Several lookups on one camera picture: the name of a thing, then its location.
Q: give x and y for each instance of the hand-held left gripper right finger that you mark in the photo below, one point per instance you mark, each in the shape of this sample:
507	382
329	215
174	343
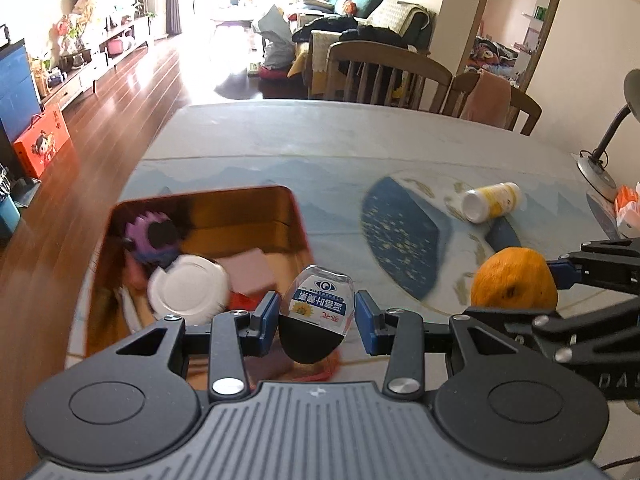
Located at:
364	326

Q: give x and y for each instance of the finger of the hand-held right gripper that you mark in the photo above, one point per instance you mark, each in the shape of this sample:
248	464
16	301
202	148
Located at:
520	319
562	274

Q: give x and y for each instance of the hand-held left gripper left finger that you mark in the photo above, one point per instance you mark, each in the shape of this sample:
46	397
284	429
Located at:
267	321

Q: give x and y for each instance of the orange fruit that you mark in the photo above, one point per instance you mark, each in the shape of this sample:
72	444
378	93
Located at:
515	280

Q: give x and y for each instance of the clear eye drop bottle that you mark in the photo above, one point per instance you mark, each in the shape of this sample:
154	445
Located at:
317	310

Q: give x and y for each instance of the pink sticky note pad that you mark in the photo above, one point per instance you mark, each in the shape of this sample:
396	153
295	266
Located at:
247	270

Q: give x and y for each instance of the brown storage box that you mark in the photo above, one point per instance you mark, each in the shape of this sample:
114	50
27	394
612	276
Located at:
225	220

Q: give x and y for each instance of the purple spiky toy animal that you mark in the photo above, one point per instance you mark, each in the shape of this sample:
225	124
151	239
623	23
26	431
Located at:
152	237

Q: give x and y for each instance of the white round container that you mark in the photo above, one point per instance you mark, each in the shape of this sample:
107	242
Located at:
187	290

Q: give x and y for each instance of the orange white packet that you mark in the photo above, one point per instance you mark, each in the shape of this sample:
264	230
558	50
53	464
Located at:
629	210

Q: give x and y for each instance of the white yellow pill bottle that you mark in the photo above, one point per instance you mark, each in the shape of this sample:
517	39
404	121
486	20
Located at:
492	202

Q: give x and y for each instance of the grey desk lamp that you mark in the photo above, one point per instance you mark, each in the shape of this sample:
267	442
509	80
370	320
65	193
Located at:
597	170

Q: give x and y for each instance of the pink cloth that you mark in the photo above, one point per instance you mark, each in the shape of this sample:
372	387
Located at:
487	100

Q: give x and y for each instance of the wooden slatted chair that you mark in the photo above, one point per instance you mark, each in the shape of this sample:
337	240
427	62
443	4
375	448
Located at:
390	67

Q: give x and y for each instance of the blue bin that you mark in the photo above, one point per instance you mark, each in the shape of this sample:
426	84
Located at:
7	215

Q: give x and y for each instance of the white plastic bag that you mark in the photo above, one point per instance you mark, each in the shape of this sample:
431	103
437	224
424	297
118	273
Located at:
275	35

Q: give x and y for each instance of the orange gift box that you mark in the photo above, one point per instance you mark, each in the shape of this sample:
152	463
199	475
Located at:
42	142

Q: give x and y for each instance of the dark clothes pile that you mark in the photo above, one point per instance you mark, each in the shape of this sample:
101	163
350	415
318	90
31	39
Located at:
340	27

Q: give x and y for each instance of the low wooden media console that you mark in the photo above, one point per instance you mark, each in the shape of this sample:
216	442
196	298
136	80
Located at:
95	67

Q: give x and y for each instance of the white sofa blanket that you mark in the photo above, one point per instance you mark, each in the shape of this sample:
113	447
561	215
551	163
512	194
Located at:
397	15

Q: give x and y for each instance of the pink bag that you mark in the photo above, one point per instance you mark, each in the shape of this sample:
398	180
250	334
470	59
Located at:
119	46

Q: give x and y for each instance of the potted plants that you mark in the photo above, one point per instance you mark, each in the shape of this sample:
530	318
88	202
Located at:
70	40

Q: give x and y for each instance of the black stand with blue panel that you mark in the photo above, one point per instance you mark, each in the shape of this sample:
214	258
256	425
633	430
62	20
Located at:
17	80

